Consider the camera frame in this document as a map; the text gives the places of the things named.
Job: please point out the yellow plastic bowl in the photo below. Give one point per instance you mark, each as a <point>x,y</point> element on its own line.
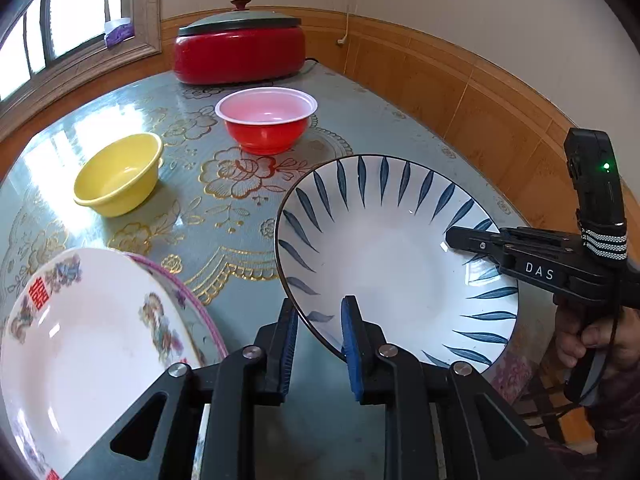
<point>120,195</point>

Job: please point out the red electric pot with lid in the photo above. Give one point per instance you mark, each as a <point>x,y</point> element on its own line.
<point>240,55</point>

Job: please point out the person's right forearm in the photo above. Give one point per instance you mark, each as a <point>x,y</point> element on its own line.
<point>625,410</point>

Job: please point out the red plastic bowl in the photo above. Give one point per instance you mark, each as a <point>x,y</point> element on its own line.
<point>260,135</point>

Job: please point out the pink rimmed floral plate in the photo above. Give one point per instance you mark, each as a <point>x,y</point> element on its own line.
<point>207,332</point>

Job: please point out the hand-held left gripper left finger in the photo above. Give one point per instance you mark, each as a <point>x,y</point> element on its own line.
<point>287,350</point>

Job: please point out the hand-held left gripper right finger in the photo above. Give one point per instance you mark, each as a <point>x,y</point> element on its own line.
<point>350,350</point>

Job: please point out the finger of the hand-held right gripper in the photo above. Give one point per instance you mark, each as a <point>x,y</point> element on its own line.
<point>475,244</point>

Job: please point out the purple tissue box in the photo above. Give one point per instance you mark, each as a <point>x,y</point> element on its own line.
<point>119,34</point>

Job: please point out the white bowl with blue stripes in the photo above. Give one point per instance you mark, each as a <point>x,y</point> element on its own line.
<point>390,260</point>

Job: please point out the white plate with dragon print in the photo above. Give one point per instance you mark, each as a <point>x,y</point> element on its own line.
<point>90,370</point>

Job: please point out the window with stone frame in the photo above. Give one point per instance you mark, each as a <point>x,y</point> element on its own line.
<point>70,5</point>

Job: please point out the person's right hand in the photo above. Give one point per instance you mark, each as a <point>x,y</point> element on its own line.
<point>595,340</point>

